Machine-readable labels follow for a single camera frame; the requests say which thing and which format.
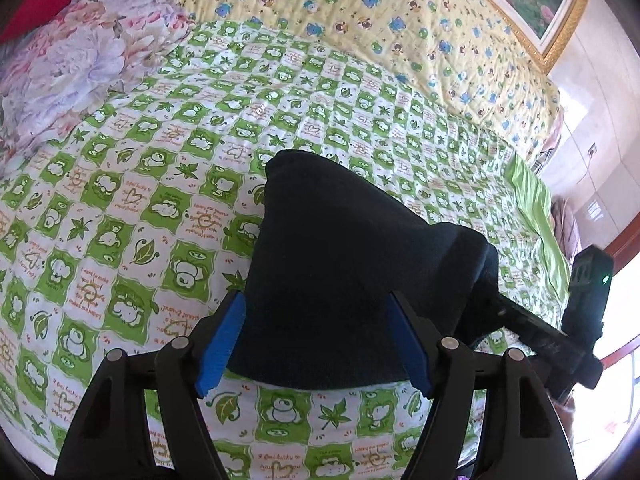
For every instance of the plaid cloth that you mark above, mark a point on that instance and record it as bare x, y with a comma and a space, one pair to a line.
546, 162

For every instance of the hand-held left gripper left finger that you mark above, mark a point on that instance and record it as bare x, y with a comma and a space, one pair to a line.
220, 345

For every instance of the grey pink cloth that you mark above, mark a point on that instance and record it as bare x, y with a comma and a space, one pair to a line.
565, 225

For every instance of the black pants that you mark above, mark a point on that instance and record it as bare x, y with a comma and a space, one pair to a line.
340, 260

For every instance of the red wooden door frame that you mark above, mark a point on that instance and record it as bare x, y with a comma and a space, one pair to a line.
625, 242

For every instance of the floral pink white cloth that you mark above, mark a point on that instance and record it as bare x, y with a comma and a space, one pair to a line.
75, 60

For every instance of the green frog print bedsheet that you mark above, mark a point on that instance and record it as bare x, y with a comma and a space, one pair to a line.
125, 210

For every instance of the light green cloth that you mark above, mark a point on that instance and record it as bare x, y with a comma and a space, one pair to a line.
530, 195

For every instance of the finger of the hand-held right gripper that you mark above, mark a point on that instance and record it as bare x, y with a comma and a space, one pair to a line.
530, 322

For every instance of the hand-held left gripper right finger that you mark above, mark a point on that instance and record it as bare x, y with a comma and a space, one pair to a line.
412, 345

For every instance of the yellow cartoon print quilt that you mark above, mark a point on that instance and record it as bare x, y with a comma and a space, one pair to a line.
375, 10

